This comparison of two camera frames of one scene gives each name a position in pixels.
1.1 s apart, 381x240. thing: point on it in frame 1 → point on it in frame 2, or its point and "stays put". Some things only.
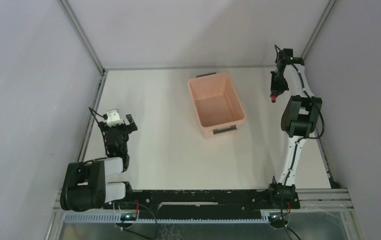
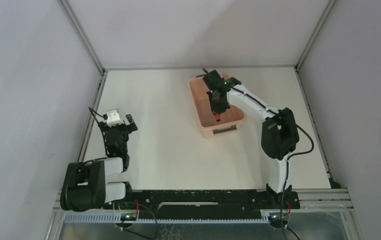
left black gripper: x=119 y=129 stays put
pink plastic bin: x=218 y=103 stays put
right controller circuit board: x=277 y=221 stays put
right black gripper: x=280 y=88 → x=216 y=109
